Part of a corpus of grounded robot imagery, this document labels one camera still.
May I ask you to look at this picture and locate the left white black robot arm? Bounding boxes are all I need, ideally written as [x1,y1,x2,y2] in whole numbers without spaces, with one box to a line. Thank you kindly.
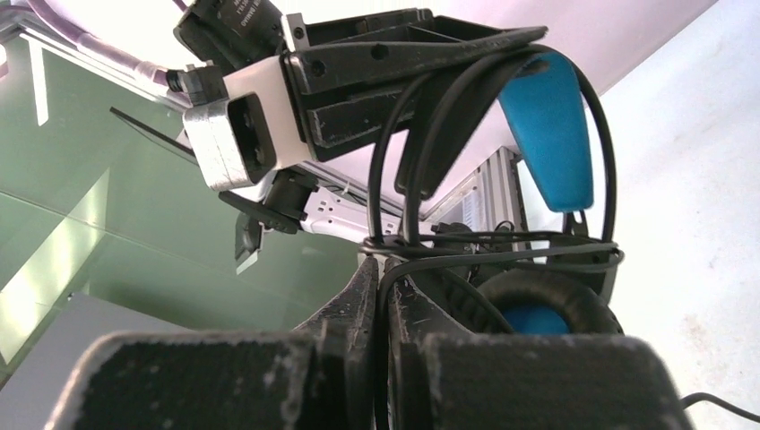
[167,1,548,268]

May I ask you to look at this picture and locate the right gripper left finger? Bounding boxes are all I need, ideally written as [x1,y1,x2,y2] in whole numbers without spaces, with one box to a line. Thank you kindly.
[47,257,380,429]

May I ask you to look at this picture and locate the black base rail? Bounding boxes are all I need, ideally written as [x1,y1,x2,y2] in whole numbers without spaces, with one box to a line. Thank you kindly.
[421,147,527,232]

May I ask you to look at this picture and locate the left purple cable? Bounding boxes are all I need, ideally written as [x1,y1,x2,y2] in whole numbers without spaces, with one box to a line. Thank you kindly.
[0,0,191,90]

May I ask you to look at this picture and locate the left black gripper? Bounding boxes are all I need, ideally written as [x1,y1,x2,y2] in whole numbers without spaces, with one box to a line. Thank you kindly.
[173,1,548,95]

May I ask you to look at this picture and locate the black blue headphone cable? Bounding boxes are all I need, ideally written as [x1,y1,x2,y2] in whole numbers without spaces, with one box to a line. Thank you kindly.
[358,42,760,430]

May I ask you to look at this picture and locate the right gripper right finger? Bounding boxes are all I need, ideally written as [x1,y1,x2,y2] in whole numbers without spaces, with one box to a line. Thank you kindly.
[385,258,691,429]

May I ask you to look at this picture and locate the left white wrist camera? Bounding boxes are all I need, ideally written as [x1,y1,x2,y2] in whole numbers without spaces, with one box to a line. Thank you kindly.
[166,56,312,192]

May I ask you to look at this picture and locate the black blue headphones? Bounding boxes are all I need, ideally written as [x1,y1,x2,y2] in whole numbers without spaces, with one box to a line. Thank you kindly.
[358,42,627,340]

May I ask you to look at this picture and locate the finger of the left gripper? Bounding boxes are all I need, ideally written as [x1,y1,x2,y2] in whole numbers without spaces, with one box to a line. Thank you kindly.
[306,64,511,201]

